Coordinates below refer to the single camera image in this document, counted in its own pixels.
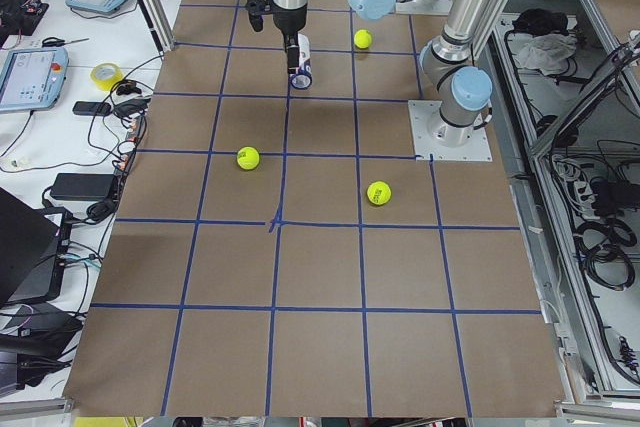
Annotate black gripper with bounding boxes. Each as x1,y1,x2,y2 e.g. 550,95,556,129
272,4,306,75

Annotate Wilson tennis ball can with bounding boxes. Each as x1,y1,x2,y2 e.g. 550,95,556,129
289,33,312,90

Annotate tennis ball Wilson right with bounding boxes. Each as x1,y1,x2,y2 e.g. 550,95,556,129
353,29,373,50

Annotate tennis ball near gripper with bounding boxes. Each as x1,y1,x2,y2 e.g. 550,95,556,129
236,146,260,171

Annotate tennis ball Roland Garros centre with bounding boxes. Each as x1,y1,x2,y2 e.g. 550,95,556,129
366,180,392,206

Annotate yellow tape roll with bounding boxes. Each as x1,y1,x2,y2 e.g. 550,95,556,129
90,62,124,92

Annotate black phone device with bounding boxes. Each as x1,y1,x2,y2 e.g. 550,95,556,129
72,101,112,117

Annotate scissors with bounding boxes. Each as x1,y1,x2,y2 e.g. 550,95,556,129
41,37,88,47

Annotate white cloth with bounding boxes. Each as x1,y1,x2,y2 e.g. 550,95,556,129
515,33,577,76

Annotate grey power adapter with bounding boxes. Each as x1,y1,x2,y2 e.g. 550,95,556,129
50,173,116,201

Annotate teach pendant near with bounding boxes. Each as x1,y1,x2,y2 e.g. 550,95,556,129
1,47,69,114

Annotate black laptop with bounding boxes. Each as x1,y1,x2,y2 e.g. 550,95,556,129
1,190,71,306

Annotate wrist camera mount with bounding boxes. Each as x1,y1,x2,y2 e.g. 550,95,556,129
245,0,273,32

